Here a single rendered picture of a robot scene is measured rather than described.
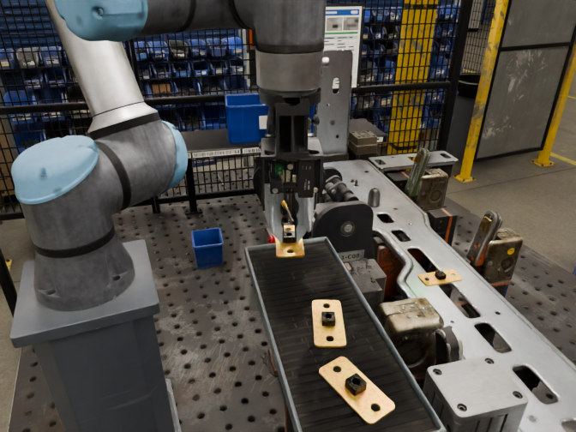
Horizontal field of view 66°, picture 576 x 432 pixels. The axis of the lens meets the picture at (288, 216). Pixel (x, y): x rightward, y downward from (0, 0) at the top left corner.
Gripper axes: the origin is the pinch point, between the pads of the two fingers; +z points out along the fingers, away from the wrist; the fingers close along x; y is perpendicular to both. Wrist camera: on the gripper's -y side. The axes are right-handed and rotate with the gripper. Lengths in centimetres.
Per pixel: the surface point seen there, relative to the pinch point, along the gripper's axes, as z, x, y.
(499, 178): 124, 195, -287
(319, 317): 6.9, 3.3, 10.3
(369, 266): 15.5, 15.4, -12.5
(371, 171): 23, 30, -74
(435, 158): 24, 54, -85
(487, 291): 23.3, 39.7, -14.0
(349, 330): 7.2, 6.8, 12.5
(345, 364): 6.9, 5.4, 18.2
